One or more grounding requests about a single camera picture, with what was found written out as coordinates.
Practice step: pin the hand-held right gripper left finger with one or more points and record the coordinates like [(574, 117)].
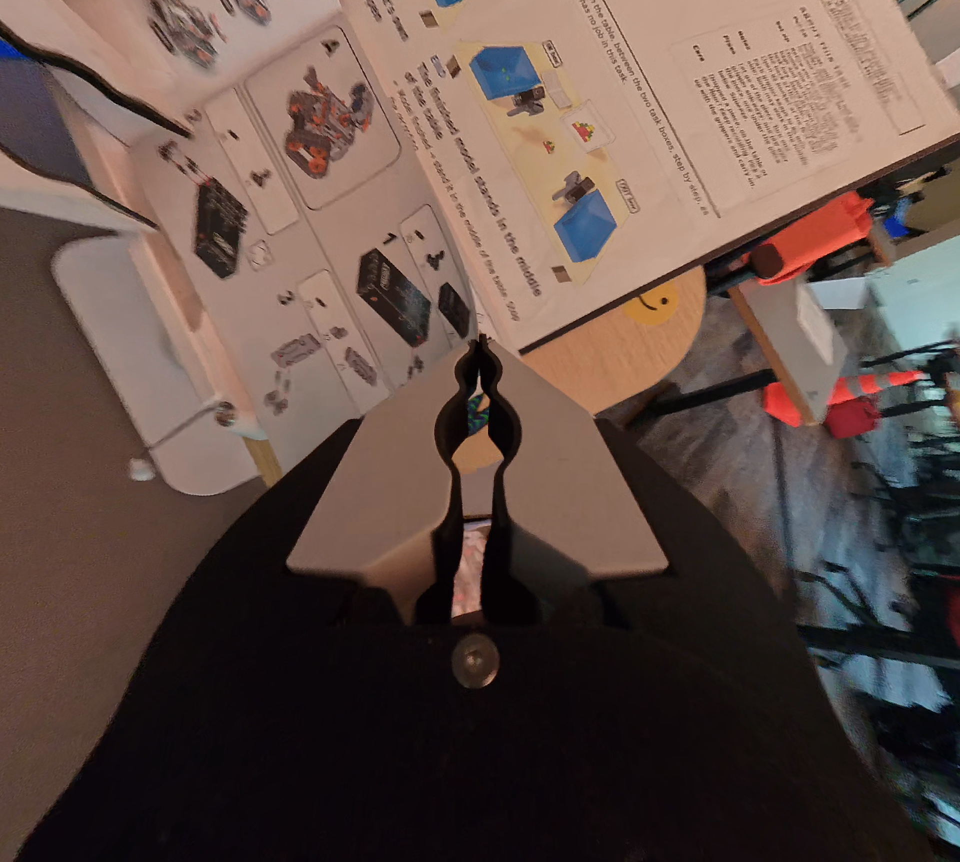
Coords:
[(367, 494)]

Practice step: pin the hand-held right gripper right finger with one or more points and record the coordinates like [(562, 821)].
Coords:
[(577, 494)]

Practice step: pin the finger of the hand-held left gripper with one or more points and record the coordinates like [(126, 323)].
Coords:
[(60, 7), (60, 198)]

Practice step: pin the white desk stand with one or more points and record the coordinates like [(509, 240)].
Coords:
[(112, 337)]

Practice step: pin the large task instruction sheet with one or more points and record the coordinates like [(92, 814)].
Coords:
[(675, 52)]

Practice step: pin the yellow smiley sticker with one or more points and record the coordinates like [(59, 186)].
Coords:
[(651, 303)]

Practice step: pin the white background table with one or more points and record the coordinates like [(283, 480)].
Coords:
[(795, 337)]

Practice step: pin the red bag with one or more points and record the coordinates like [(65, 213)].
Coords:
[(855, 418)]

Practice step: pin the orange traffic cone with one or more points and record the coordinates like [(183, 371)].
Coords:
[(870, 386)]

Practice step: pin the orange chair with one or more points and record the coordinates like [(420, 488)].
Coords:
[(817, 232)]

